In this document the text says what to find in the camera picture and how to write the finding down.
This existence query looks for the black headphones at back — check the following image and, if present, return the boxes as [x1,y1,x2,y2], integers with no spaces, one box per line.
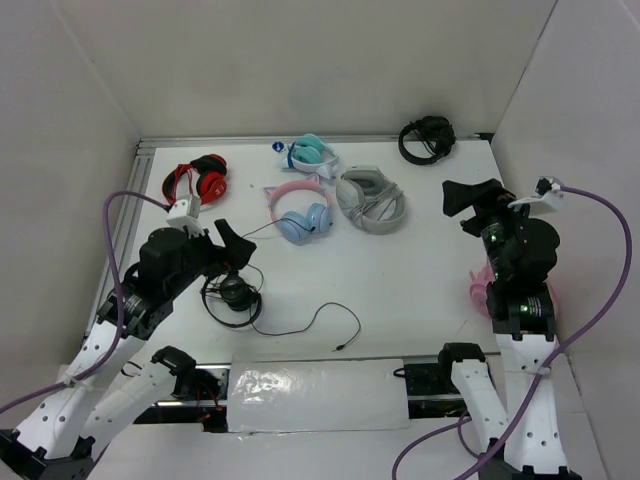
[398,115,457,166]

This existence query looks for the small black on-ear headphones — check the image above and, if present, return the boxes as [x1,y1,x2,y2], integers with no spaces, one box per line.
[200,265,265,330]

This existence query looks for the grey white gaming headset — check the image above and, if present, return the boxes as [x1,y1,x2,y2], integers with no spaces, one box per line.
[335,165,406,235]

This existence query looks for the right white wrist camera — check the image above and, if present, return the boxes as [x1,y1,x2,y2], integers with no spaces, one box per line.
[508,176,565,215]

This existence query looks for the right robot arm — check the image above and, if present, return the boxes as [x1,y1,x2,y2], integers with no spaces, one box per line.
[436,179,578,479]

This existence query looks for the white taped cover sheet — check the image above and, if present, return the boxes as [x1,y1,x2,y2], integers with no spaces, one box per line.
[227,359,410,433]

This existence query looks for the pink gaming headset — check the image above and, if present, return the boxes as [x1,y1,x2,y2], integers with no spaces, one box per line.
[469,262,561,320]

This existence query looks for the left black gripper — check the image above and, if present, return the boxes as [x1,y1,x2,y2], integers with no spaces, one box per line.
[167,218,256,297]

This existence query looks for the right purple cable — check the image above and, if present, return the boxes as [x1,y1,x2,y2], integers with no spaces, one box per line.
[392,185,632,480]

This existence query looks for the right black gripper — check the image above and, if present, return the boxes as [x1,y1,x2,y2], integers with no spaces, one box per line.
[442,175,537,277]

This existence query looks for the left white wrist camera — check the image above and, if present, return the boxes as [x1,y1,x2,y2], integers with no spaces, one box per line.
[166,195,207,237]

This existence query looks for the teal white cat-ear headphones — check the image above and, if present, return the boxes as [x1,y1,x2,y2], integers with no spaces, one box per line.
[271,133,339,180]

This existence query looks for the black headphone audio cable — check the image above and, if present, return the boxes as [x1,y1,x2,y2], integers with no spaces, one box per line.
[238,219,363,354]

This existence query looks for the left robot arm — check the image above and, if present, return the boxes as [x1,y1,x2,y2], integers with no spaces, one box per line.
[1,220,256,479]

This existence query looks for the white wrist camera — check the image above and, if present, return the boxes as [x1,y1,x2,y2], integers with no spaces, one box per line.
[166,195,207,237]
[508,176,565,215]

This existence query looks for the pink blue cat-ear headphones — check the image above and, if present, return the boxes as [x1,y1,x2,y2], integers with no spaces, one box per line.
[263,173,333,246]

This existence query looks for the red black headphones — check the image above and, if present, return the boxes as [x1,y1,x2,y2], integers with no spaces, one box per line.
[161,154,228,206]

